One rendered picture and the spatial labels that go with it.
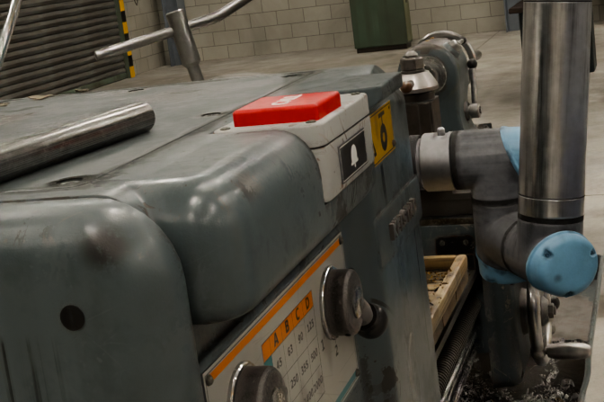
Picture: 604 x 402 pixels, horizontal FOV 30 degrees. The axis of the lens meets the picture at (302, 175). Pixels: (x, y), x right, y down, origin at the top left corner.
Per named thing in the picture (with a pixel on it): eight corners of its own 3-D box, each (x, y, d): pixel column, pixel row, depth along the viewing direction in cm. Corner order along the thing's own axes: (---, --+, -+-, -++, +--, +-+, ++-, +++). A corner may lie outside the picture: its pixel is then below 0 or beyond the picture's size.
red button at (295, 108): (320, 134, 74) (315, 102, 73) (235, 140, 75) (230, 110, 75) (343, 118, 79) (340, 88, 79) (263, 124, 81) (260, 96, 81)
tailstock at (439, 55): (477, 183, 228) (463, 40, 223) (384, 189, 235) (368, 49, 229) (497, 153, 256) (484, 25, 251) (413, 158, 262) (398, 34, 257)
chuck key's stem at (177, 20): (199, 111, 127) (165, 13, 126) (196, 111, 129) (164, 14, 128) (217, 104, 127) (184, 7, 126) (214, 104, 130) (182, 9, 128)
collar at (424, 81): (434, 92, 180) (432, 73, 179) (386, 96, 182) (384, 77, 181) (442, 84, 187) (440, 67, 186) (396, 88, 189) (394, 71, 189)
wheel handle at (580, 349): (591, 361, 177) (590, 345, 177) (540, 362, 180) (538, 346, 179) (592, 355, 180) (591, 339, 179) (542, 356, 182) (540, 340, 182)
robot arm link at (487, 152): (543, 199, 137) (537, 129, 135) (453, 202, 140) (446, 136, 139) (549, 183, 144) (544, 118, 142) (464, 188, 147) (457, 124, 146)
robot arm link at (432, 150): (452, 196, 140) (446, 132, 139) (416, 198, 142) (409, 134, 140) (463, 183, 147) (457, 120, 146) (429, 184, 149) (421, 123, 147)
